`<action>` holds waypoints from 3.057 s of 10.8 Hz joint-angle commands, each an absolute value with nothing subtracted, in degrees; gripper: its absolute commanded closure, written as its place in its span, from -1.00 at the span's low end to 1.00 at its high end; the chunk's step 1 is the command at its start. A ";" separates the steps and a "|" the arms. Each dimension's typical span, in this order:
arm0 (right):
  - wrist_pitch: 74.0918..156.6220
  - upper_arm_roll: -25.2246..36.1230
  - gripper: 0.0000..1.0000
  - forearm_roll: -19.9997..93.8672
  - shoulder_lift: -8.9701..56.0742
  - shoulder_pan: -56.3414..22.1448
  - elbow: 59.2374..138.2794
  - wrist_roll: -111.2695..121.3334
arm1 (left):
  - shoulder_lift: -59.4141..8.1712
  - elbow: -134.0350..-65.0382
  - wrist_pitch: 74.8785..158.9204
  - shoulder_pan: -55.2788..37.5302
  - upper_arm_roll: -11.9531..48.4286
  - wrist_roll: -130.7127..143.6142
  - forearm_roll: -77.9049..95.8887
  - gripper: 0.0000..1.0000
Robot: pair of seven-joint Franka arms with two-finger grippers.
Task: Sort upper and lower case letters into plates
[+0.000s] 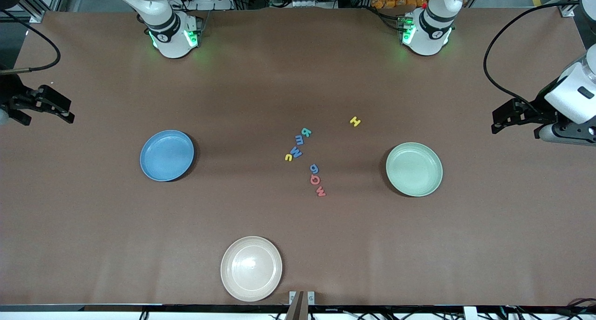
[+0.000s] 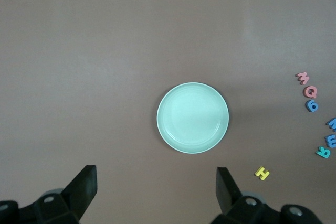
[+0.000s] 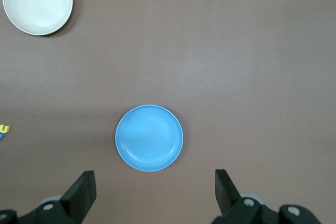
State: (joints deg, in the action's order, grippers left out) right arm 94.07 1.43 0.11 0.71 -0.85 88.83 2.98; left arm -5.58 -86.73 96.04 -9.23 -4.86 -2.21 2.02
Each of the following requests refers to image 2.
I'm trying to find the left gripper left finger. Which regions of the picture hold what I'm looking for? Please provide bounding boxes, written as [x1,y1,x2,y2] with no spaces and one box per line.
[0,165,98,224]

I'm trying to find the teal foam letter k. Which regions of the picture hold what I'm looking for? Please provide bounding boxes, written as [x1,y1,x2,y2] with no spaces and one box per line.
[314,145,332,159]

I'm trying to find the blue foam letter g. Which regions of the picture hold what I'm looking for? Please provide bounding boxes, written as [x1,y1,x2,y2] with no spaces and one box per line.
[305,99,320,113]

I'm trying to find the green round plate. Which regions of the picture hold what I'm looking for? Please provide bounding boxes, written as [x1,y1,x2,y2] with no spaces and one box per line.
[156,82,230,154]

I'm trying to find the blue foam small m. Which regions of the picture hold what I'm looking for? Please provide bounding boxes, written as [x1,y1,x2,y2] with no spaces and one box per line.
[323,133,336,148]

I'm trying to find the yellow foam letter H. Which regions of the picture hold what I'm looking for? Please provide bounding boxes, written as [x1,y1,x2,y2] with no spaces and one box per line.
[255,166,270,182]

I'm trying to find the pink foam letter Q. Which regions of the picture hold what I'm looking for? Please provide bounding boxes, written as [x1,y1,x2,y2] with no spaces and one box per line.
[303,86,319,100]

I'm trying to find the pink foam letter w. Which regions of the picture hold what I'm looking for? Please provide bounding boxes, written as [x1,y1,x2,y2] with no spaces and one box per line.
[296,71,310,86]

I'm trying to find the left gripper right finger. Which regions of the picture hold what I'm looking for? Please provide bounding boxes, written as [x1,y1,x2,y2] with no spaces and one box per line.
[216,167,323,224]

